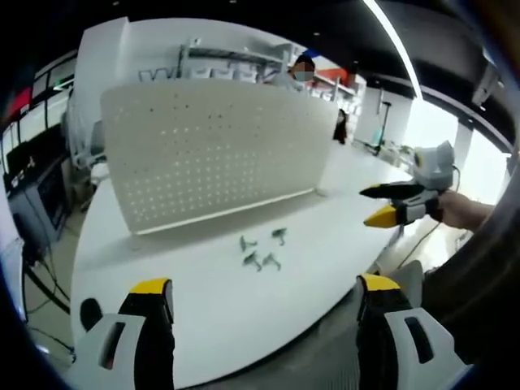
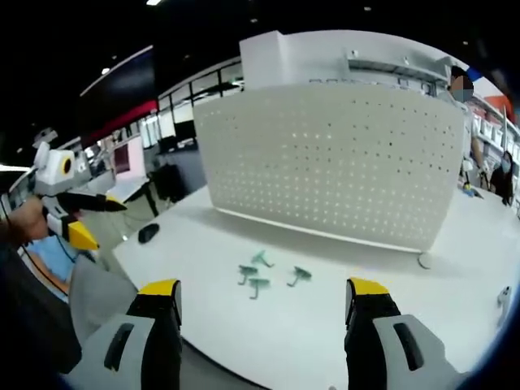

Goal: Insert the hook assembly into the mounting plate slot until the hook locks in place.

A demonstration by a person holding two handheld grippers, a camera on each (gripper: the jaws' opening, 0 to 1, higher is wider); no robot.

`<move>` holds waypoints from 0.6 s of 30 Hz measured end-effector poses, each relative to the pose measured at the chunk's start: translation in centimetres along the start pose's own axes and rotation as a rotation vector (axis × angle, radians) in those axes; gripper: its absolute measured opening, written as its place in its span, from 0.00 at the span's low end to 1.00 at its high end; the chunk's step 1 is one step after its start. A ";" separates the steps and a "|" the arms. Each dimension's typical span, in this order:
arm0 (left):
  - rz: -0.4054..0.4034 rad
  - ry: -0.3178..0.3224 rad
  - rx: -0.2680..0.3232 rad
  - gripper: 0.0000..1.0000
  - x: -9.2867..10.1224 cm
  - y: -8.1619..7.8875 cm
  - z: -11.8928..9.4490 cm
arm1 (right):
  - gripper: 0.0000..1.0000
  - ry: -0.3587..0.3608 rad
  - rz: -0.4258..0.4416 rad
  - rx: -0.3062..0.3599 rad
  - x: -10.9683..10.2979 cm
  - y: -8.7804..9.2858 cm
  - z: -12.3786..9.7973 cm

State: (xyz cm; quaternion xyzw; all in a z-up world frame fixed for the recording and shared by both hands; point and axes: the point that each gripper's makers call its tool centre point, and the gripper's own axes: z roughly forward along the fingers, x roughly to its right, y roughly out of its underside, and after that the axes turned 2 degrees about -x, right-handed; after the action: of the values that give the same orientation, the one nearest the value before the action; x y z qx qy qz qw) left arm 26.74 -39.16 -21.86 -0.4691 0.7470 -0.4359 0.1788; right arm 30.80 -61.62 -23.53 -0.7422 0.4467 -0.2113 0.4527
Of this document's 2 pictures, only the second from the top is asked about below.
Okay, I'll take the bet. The white perforated mounting plate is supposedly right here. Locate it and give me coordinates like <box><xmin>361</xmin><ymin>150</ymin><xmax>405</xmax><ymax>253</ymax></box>
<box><xmin>192</xmin><ymin>83</ymin><xmax>466</xmax><ymax>255</ymax></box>

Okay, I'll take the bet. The person's blue shirt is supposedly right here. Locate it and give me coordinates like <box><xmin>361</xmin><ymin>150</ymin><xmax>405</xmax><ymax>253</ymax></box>
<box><xmin>27</xmin><ymin>236</ymin><xmax>79</xmax><ymax>302</ymax></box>

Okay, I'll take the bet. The shelf with white bins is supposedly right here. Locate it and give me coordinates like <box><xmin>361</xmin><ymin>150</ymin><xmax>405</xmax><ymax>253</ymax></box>
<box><xmin>472</xmin><ymin>94</ymin><xmax>520</xmax><ymax>164</ymax></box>

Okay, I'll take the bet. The person's dark sleeve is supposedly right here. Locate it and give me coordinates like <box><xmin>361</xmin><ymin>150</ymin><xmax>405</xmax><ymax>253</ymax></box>
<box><xmin>0</xmin><ymin>242</ymin><xmax>83</xmax><ymax>377</ymax></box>

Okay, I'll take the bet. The black computer mouse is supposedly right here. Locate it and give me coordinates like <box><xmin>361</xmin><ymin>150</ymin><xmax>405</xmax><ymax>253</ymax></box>
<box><xmin>137</xmin><ymin>223</ymin><xmax>161</xmax><ymax>245</ymax></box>

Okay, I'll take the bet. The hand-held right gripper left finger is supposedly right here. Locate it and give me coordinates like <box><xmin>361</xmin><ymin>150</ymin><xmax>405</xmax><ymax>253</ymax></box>
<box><xmin>63</xmin><ymin>278</ymin><xmax>184</xmax><ymax>390</ymax></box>

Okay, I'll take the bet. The pink panel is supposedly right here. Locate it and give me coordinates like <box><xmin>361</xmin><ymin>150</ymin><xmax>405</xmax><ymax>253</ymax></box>
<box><xmin>113</xmin><ymin>141</ymin><xmax>144</xmax><ymax>180</ymax></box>

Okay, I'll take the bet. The person's left hand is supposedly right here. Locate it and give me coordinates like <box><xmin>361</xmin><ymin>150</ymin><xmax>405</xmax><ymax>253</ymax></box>
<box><xmin>6</xmin><ymin>199</ymin><xmax>46</xmax><ymax>245</ymax></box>

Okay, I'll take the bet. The small white device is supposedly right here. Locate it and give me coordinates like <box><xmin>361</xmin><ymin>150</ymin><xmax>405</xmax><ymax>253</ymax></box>
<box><xmin>496</xmin><ymin>284</ymin><xmax>514</xmax><ymax>327</ymax></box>

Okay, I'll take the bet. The black cable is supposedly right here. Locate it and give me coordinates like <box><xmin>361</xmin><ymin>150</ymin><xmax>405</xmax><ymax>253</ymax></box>
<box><xmin>20</xmin><ymin>235</ymin><xmax>72</xmax><ymax>297</ymax></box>

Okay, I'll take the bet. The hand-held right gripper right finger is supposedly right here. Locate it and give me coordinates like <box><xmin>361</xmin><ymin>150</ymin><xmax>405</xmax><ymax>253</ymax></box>
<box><xmin>344</xmin><ymin>277</ymin><xmax>469</xmax><ymax>390</ymax></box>

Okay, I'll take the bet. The green hook assembly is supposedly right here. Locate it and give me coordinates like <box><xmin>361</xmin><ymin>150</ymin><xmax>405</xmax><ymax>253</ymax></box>
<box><xmin>247</xmin><ymin>276</ymin><xmax>272</xmax><ymax>301</ymax></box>
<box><xmin>286</xmin><ymin>265</ymin><xmax>314</xmax><ymax>288</ymax></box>
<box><xmin>249</xmin><ymin>249</ymin><xmax>276</xmax><ymax>270</ymax></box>
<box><xmin>236</xmin><ymin>263</ymin><xmax>260</xmax><ymax>285</ymax></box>

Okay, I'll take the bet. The black office chair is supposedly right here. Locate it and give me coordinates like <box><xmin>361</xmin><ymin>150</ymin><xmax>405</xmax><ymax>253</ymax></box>
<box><xmin>150</xmin><ymin>163</ymin><xmax>189</xmax><ymax>205</ymax></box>

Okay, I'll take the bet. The white office desk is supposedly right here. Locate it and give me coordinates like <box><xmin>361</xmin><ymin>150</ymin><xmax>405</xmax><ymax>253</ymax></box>
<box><xmin>106</xmin><ymin>173</ymin><xmax>160</xmax><ymax>218</ymax></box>

